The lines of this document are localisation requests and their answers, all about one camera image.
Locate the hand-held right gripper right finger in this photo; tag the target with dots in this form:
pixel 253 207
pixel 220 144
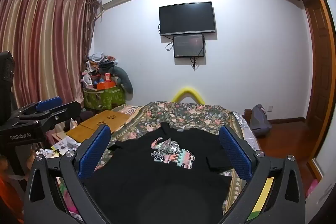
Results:
pixel 235 153

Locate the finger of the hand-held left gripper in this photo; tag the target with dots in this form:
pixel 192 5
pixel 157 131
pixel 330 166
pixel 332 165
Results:
pixel 48 103
pixel 67 108

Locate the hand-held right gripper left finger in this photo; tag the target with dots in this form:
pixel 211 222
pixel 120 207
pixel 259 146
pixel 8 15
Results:
pixel 93 153

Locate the black elephant print t-shirt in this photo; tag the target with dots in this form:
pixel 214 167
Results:
pixel 147 182

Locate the pile of clothes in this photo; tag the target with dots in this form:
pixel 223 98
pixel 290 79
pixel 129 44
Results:
pixel 101 61

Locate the dark purple cloth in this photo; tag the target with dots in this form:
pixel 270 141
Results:
pixel 85 116

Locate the scattered printed papers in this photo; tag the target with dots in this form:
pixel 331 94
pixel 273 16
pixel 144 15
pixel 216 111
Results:
pixel 65 145

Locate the white patterned bed sheet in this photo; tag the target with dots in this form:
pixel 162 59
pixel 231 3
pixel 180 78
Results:
pixel 242 124

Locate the green storage bag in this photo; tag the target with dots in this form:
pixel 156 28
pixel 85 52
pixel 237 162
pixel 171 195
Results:
pixel 105 98

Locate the grey backpack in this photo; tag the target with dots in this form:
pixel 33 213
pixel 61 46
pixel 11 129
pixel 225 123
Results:
pixel 258 119

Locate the orange box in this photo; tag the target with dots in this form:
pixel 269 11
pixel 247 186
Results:
pixel 105 85

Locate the orange cloth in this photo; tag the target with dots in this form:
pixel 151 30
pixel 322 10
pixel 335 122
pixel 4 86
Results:
pixel 6 187

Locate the pink striped curtain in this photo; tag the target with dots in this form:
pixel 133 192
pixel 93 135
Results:
pixel 47 43

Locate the grey plush toy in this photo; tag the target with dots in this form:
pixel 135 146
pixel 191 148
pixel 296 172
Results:
pixel 124 79

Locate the floral blanket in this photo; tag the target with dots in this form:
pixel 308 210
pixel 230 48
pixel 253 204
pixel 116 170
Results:
pixel 183 112

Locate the yellow foam tube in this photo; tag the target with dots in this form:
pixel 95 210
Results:
pixel 187 88

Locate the pink bag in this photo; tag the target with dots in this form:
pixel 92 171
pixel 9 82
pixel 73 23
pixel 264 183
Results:
pixel 313 188

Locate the small black monitor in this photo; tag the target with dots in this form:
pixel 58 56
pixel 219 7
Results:
pixel 189 45

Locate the wooden door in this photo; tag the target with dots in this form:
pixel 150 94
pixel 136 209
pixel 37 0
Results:
pixel 319 56

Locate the white wall socket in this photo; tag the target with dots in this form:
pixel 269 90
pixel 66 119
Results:
pixel 270 108

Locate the black wall television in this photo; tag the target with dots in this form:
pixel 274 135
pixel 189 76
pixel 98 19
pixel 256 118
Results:
pixel 187 18

